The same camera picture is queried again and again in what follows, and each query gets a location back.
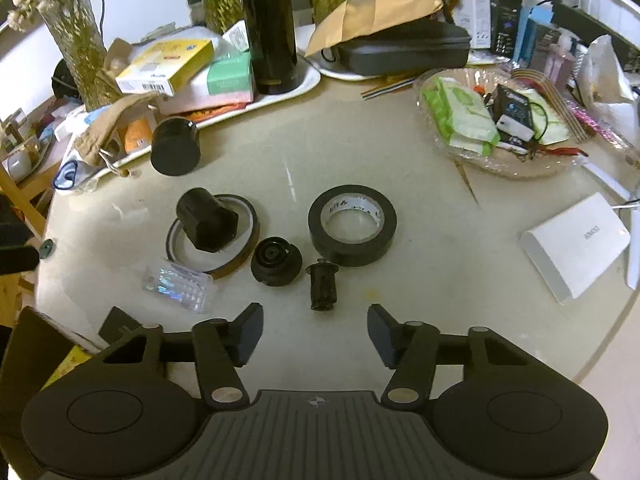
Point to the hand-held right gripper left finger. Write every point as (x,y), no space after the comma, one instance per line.
(250,332)

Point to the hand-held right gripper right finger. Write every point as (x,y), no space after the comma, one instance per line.
(381,335)

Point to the black electrical tape roll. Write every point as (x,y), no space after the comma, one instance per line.
(320,240)

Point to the black round lens part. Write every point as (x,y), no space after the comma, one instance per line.
(275,260)

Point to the small black plug part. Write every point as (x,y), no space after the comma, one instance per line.
(322,285)

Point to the clear faceted plastic piece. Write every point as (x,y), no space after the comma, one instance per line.
(177,285)

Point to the amber tape roll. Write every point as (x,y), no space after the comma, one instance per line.
(247,240)

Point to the black hexagonal cylinder part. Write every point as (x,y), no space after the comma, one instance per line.
(205,220)

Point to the black card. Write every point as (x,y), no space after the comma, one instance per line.
(117,326)

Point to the black cylindrical jar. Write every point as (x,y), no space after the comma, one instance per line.
(175,147)

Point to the white power bank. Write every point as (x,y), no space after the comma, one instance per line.
(575,245)

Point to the clear plastic basket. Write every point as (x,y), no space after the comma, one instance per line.
(520,167)

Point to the orange label bottle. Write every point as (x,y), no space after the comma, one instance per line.
(136,137)

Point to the green wet wipe packets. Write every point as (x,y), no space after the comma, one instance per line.
(457,115)

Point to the large white tray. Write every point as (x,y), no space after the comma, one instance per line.
(300,85)

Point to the green tissue pack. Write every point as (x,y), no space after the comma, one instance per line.
(227,80)

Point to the small black box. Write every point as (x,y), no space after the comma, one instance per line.
(512,110)

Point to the yellow cardboard box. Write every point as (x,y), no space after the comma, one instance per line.
(160,65)

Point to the black zip case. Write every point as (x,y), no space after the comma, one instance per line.
(410,47)

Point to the black thermos bottle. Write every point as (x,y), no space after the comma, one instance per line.
(267,25)

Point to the pink bottle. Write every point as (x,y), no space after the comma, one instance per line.
(559,67)

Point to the brown paper envelope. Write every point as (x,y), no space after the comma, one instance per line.
(380,10)

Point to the white carton box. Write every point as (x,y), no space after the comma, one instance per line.
(477,15)

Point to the glass vase with dried flowers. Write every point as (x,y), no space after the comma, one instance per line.
(77,45)

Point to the black carton box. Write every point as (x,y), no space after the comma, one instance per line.
(507,22)

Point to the blue carton box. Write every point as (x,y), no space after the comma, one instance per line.
(535,35)

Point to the white plastic bag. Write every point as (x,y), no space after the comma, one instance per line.
(607,80)

